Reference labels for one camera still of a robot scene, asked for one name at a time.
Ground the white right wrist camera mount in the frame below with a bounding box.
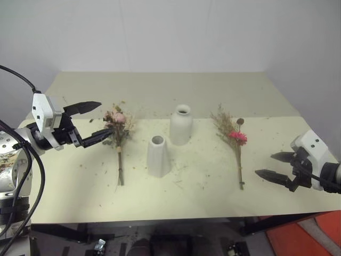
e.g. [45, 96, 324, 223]
[289, 129, 337, 191]

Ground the white bottle-shaped ceramic vase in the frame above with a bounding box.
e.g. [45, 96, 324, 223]
[169, 104, 193, 147]

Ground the dark rounded shape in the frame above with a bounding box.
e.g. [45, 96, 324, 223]
[127, 238, 153, 256]

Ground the dried red flower bouquet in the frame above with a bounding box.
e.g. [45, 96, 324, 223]
[209, 103, 249, 191]

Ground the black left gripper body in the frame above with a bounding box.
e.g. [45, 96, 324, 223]
[51, 107, 84, 148]

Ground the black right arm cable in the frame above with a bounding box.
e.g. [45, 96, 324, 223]
[306, 170, 341, 195]

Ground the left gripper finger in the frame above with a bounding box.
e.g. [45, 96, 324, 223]
[63, 101, 103, 118]
[80, 129, 114, 148]

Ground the black metal table frame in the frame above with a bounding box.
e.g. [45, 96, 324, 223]
[29, 212, 322, 256]

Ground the small silver metal caster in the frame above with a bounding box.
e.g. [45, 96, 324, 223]
[94, 238, 107, 252]

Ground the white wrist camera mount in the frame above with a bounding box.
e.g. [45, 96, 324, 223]
[289, 129, 337, 191]
[31, 92, 66, 134]

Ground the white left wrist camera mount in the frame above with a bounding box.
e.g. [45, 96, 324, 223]
[31, 92, 66, 134]

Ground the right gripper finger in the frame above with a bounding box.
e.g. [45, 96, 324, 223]
[270, 151, 296, 163]
[255, 169, 294, 189]

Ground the dried pink rose bouquet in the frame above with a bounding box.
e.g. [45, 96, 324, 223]
[102, 100, 138, 193]

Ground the orange red plastic object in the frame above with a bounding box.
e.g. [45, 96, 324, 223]
[265, 210, 341, 256]

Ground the white tapered ceramic vase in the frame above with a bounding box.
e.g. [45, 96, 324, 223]
[147, 135, 172, 178]

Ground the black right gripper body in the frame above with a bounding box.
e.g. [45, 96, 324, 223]
[288, 147, 314, 193]

